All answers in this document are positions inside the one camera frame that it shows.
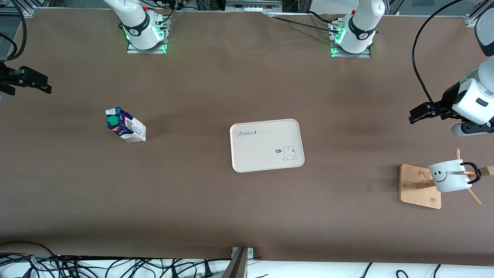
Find brown table cover sheet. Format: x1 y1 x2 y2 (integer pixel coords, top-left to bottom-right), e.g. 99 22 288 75
0 8 494 266

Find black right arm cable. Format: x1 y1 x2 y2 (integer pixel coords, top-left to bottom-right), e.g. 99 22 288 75
0 0 27 61

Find grey power strip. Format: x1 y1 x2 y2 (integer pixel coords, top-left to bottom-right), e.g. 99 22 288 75
226 0 283 12

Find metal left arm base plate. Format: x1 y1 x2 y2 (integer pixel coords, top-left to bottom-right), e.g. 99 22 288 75
329 21 372 58

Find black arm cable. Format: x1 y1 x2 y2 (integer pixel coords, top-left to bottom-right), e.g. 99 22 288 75
412 0 464 109
0 0 27 61

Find tangled black floor cables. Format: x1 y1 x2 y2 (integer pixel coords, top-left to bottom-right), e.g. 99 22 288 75
0 241 232 278

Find aluminium frame post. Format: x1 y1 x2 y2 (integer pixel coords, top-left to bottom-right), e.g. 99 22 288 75
222 247 255 278

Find white smiley face cup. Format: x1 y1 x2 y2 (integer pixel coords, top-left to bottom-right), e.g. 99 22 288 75
428 159 482 193

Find black base cable bundle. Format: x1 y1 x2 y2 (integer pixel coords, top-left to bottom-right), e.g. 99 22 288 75
152 0 201 31

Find cream rabbit print tray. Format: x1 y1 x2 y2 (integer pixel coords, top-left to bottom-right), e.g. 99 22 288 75
230 119 305 173

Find blue white milk carton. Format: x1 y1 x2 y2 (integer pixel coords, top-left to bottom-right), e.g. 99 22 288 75
105 107 147 144

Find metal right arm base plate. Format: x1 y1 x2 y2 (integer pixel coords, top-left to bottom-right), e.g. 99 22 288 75
127 21 167 54

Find wooden cup stand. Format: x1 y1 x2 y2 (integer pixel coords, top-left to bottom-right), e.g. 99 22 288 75
399 149 494 210

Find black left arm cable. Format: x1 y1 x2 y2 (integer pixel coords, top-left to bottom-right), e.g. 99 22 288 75
412 0 464 109

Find black base power cable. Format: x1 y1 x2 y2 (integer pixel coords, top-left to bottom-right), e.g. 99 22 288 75
270 11 343 34

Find aluminium corner frame profile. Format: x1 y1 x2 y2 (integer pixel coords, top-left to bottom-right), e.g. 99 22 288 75
465 0 494 27
0 0 36 17

